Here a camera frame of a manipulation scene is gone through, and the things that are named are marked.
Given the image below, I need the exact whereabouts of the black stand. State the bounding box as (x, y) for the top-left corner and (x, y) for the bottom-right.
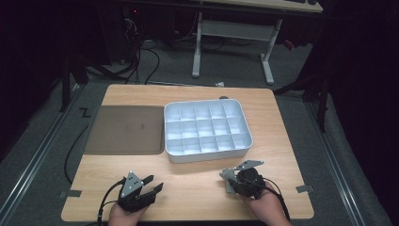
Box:
(273, 70), (330, 134)
(58, 55), (90, 114)

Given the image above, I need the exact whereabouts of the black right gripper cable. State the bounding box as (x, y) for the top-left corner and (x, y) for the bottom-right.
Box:
(263, 176), (292, 222)

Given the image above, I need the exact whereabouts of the bundle of black floor cables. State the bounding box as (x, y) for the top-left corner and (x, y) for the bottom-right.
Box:
(86, 39), (162, 86)

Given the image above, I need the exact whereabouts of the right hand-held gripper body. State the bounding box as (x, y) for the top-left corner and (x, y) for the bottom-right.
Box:
(232, 159), (268, 200)

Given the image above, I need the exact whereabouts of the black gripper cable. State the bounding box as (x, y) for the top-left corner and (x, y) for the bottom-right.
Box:
(96, 176), (127, 226)
(263, 176), (292, 222)

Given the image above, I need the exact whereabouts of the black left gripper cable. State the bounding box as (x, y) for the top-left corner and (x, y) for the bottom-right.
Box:
(96, 176), (127, 226)

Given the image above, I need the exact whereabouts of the white divided storage box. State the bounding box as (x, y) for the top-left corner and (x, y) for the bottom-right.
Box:
(163, 98), (254, 164)

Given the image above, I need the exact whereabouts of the black cable on floor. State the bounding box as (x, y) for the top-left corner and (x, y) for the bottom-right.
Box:
(63, 124), (90, 186)

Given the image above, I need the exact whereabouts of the person's left hand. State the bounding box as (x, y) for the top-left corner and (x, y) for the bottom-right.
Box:
(107, 201), (149, 226)

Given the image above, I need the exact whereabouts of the black computer tower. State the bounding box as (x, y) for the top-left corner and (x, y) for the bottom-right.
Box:
(120, 5), (144, 65)

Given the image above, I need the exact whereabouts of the brown flat tray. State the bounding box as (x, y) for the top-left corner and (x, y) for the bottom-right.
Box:
(83, 105), (167, 156)

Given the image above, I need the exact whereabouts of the person's right hand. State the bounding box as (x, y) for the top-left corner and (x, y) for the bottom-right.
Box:
(238, 181), (294, 226)

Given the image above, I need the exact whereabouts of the white-legged wooden desk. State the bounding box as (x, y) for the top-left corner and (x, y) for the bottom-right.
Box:
(190, 0), (325, 86)

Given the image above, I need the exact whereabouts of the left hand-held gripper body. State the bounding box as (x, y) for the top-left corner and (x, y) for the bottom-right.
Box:
(117, 170), (158, 214)

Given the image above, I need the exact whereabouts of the grey tape strip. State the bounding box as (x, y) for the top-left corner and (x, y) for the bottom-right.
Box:
(295, 184), (315, 194)
(58, 189), (83, 200)

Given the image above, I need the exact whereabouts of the metal floor rail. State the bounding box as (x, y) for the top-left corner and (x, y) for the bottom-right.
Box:
(0, 84), (83, 224)
(304, 101), (367, 226)

